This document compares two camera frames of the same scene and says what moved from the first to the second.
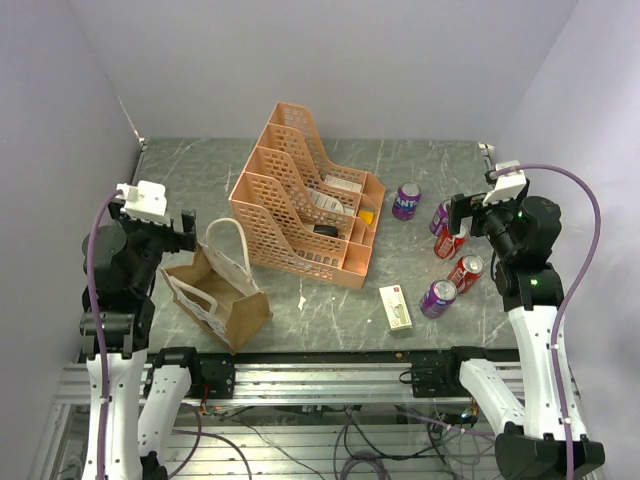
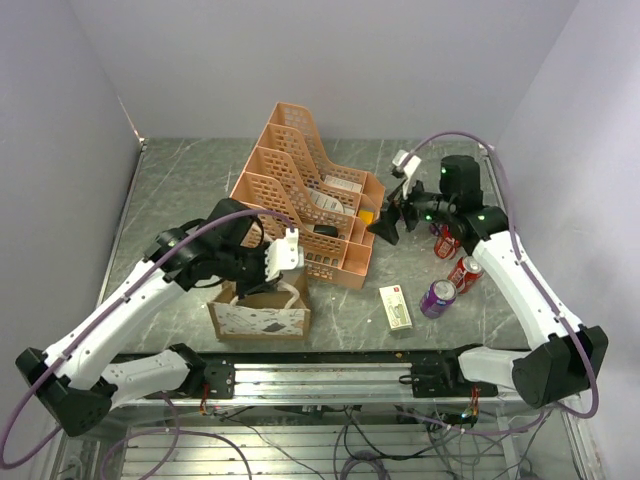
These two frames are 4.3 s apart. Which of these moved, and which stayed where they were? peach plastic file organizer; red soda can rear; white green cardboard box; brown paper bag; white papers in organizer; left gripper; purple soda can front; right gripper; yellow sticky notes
Moved: brown paper bag; left gripper; right gripper
Stayed: white papers in organizer; yellow sticky notes; purple soda can front; red soda can rear; peach plastic file organizer; white green cardboard box
